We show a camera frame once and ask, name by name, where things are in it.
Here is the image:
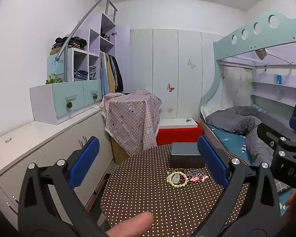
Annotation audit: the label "teal bunk bed frame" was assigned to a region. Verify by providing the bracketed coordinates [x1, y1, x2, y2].
[199, 8, 296, 168]

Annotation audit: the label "yellow hanging garment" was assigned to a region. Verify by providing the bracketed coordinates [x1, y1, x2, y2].
[106, 54, 114, 94]

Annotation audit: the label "person's left hand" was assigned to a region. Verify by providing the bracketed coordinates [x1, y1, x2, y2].
[106, 212, 154, 237]

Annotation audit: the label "pile of dark clothes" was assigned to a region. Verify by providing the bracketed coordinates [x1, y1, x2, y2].
[52, 37, 87, 51]

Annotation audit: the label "beige hanging pouch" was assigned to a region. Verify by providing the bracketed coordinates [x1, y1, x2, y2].
[255, 49, 268, 60]

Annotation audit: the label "green plant ornament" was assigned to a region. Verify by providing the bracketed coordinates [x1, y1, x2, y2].
[46, 73, 62, 85]

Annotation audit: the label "white bead bracelet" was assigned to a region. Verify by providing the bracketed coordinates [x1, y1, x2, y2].
[167, 171, 188, 187]

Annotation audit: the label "round table polka dot cloth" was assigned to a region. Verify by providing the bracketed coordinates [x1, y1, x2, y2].
[100, 143, 252, 237]

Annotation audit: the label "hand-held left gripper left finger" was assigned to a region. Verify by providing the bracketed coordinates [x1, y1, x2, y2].
[18, 136, 109, 237]

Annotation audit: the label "teal drawer cabinet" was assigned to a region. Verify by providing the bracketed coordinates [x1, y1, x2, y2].
[30, 80, 103, 125]

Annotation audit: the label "white wardrobe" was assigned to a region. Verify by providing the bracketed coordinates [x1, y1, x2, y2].
[129, 28, 219, 121]

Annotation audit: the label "folded jeans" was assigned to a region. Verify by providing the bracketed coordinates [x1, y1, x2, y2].
[73, 69, 89, 81]

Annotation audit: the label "white bed wall shelf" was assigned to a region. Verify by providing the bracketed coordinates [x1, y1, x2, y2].
[252, 79, 296, 107]

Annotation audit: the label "red storage bench white top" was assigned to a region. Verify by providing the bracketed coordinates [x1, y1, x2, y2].
[156, 118, 203, 146]

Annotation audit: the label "teal bed sheet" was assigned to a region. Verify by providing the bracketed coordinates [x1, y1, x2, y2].
[208, 125, 253, 165]

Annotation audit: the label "low white cabinet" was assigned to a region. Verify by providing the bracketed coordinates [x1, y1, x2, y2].
[0, 107, 114, 230]

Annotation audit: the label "pink bear printed cloth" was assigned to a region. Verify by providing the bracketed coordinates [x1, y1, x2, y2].
[100, 90, 162, 156]

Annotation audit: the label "black hanging garment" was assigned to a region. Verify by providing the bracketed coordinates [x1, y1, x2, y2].
[112, 55, 124, 93]

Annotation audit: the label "white pillow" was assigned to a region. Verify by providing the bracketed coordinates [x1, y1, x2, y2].
[200, 104, 222, 122]

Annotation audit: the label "grey duvet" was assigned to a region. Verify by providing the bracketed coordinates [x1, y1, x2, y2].
[205, 106, 296, 166]

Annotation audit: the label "light blue hanging garment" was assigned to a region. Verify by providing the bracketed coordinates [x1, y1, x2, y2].
[100, 52, 107, 96]

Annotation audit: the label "lilac cubby shelf unit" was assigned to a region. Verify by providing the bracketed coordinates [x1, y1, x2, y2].
[48, 12, 131, 97]

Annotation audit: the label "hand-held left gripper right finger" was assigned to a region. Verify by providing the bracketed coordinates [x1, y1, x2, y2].
[197, 135, 282, 237]

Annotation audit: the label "person's right hand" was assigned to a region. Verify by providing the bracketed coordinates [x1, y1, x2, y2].
[285, 190, 296, 207]

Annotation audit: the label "silver chain necklace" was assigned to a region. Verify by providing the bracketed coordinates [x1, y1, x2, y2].
[185, 168, 205, 177]

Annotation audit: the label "cardboard box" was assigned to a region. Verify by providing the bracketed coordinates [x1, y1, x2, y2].
[111, 136, 130, 165]

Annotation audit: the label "dark grey jewelry box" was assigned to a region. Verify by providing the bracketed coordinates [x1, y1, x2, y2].
[169, 142, 206, 169]

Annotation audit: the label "grey metal handrail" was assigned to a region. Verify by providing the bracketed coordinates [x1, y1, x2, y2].
[55, 0, 118, 61]

